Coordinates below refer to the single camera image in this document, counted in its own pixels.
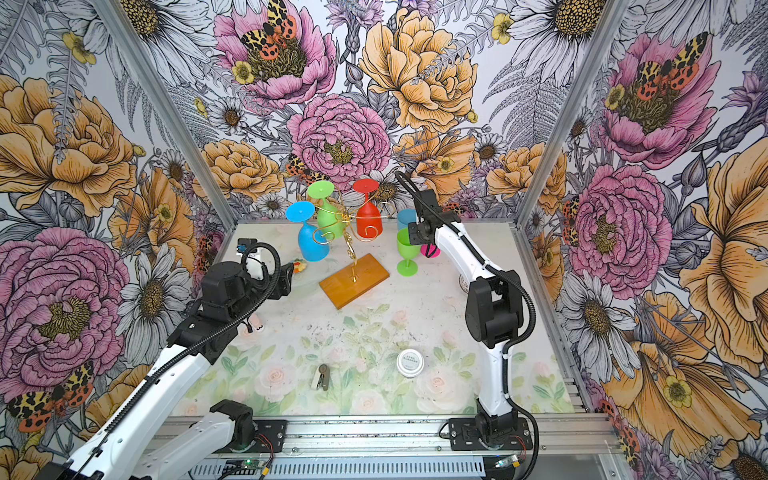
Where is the light blue wine glass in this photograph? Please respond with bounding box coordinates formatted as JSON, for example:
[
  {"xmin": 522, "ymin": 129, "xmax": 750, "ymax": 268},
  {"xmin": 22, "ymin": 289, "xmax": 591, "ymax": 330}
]
[{"xmin": 396, "ymin": 209, "xmax": 418, "ymax": 231}]

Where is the gold wire glass rack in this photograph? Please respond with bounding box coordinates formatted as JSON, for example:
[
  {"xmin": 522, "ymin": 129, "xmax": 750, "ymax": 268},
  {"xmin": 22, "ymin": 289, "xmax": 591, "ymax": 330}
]
[{"xmin": 307, "ymin": 191, "xmax": 363, "ymax": 286}]

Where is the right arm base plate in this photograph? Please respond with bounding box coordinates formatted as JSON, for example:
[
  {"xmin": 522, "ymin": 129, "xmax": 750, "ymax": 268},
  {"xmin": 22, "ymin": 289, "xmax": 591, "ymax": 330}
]
[{"xmin": 445, "ymin": 417, "xmax": 533, "ymax": 452}]

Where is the red wine glass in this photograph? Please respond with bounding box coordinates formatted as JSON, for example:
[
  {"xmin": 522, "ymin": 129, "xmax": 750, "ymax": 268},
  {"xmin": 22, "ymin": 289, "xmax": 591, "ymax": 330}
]
[{"xmin": 353, "ymin": 179, "xmax": 383, "ymax": 240}]

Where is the small pink white object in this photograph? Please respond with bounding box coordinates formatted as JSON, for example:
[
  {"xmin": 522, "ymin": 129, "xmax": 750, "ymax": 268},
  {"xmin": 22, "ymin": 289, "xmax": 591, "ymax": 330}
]
[{"xmin": 246, "ymin": 314, "xmax": 263, "ymax": 331}]

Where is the magenta wine glass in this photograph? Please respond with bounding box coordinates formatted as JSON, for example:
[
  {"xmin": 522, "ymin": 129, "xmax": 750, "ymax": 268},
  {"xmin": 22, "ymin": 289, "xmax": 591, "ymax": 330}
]
[{"xmin": 420, "ymin": 243, "xmax": 441, "ymax": 258}]

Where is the clear dish with candies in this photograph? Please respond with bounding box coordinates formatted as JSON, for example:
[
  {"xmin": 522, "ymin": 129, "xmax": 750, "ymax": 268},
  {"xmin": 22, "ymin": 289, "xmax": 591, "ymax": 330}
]
[{"xmin": 293, "ymin": 258, "xmax": 308, "ymax": 274}]

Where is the aluminium front rail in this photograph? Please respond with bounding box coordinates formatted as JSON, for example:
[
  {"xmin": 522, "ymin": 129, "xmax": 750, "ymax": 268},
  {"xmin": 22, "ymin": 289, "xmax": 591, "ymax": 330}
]
[{"xmin": 147, "ymin": 414, "xmax": 631, "ymax": 479}]

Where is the white round jar lid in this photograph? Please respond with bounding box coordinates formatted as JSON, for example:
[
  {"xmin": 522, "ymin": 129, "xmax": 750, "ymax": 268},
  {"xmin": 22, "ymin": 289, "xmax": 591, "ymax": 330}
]
[{"xmin": 396, "ymin": 348, "xmax": 425, "ymax": 378}]

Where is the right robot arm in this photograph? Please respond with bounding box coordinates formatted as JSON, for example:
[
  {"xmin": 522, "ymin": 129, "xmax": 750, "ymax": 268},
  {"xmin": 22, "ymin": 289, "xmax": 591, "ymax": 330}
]
[{"xmin": 395, "ymin": 172, "xmax": 540, "ymax": 479}]

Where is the small grey key fob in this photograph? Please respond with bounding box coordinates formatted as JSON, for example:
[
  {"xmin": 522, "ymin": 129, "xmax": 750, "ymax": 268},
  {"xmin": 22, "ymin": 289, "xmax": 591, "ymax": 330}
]
[{"xmin": 311, "ymin": 364, "xmax": 330, "ymax": 391}]

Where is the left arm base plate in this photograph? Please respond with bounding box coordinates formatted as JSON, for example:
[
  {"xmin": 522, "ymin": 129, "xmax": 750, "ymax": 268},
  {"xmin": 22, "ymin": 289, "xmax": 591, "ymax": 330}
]
[{"xmin": 215, "ymin": 419, "xmax": 288, "ymax": 454}]

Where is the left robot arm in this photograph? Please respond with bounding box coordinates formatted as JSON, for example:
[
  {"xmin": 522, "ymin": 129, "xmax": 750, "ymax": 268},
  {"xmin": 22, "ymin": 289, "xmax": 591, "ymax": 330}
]
[{"xmin": 37, "ymin": 239, "xmax": 293, "ymax": 479}]

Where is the orange wooden rack base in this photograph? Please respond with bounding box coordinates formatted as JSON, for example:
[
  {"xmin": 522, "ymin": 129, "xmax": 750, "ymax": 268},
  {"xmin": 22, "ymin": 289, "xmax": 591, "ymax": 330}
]
[{"xmin": 319, "ymin": 254, "xmax": 390, "ymax": 310}]

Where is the green wine glass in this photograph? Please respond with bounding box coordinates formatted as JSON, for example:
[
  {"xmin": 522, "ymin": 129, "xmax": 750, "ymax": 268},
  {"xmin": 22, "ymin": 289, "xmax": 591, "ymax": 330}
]
[
  {"xmin": 307, "ymin": 180, "xmax": 345, "ymax": 243},
  {"xmin": 397, "ymin": 228, "xmax": 420, "ymax": 277}
]

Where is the cyan wine glass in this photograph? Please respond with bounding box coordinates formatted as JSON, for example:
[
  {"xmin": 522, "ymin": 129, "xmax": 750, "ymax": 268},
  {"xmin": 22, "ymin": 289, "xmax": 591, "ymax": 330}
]
[{"xmin": 286, "ymin": 201, "xmax": 330, "ymax": 262}]

